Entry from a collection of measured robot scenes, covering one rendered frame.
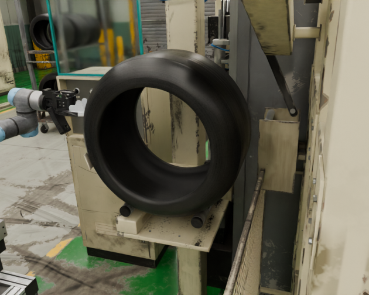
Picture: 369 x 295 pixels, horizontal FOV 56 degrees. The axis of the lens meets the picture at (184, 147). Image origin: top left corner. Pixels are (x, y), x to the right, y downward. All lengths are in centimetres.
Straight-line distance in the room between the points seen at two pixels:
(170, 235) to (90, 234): 124
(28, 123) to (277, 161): 99
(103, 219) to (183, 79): 153
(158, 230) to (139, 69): 63
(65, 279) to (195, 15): 184
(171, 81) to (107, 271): 171
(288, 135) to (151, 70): 59
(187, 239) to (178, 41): 77
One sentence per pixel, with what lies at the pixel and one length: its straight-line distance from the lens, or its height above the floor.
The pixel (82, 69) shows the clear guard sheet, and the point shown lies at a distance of 211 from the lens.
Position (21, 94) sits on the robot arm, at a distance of 150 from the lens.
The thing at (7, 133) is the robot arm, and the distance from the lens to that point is 146.
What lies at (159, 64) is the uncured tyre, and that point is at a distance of 109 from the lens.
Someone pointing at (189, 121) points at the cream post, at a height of 115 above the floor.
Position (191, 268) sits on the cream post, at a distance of 188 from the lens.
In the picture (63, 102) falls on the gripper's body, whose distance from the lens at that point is 138.
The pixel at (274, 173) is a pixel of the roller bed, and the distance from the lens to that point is 143.
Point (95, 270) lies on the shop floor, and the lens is 254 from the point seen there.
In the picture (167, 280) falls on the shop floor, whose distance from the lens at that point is 239.
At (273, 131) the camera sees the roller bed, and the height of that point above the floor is 116.
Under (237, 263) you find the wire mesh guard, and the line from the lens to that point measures 93.
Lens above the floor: 159
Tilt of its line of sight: 21 degrees down
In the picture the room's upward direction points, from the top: 2 degrees counter-clockwise
